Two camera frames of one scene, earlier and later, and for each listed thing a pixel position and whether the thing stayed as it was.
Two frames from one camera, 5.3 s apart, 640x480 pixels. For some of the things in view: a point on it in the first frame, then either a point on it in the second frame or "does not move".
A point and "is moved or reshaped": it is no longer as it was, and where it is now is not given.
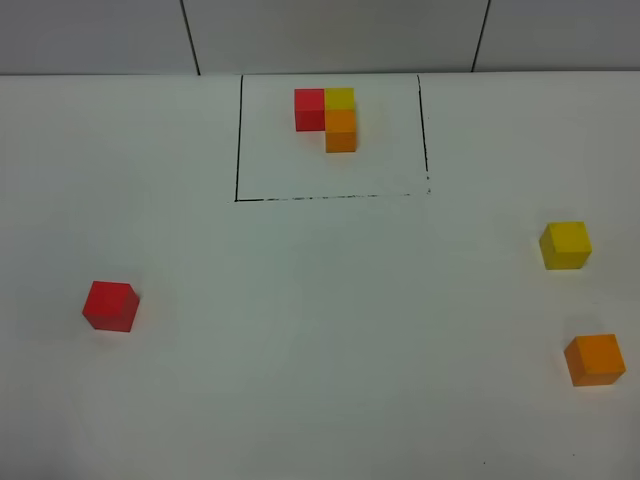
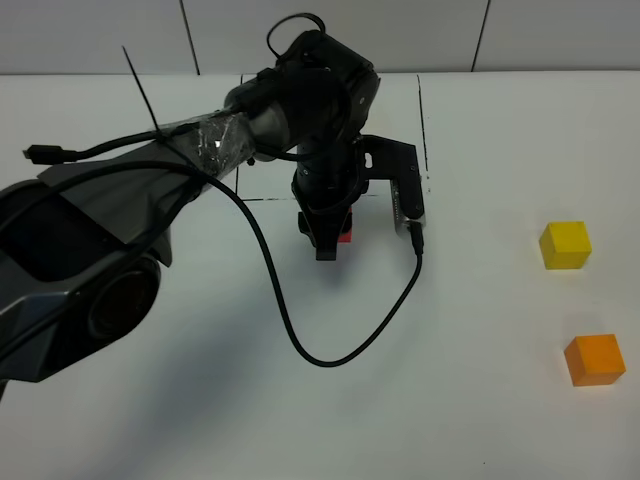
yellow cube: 565,245 does not move
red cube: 111,306 is moved or reshaped
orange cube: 595,360 does not move
